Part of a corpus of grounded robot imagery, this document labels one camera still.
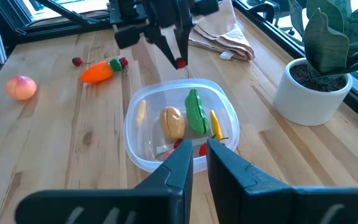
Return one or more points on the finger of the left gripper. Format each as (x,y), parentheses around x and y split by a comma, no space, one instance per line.
(155,35)
(186,37)

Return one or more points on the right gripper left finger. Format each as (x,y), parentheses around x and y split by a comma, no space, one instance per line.
(166,202)

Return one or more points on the beige folded cloth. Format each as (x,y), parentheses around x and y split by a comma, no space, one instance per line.
(222,34)

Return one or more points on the green snake plant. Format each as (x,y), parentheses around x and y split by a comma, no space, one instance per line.
(325,43)

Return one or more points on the orange toy carrot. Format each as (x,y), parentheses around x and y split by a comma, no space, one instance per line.
(96,72)

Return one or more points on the toy peach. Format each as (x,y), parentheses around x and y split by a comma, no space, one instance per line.
(21,87)

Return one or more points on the yellow toy chili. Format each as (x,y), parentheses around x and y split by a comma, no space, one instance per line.
(215,124)

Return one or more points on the green toy cucumber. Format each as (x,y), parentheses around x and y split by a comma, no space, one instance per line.
(196,112)

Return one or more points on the clear plastic tupperware container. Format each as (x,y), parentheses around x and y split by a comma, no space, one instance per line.
(141,149)

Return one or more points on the small pink toy fruit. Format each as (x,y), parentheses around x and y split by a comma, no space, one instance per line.
(167,154)

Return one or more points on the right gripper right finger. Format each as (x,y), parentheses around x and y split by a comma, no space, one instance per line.
(244,199)

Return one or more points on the tan toy potato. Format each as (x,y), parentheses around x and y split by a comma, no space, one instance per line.
(172,123)

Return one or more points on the black frame clamp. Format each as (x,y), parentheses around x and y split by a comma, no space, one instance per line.
(261,11)

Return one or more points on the white plant pot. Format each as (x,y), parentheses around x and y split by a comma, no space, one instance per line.
(306,102)

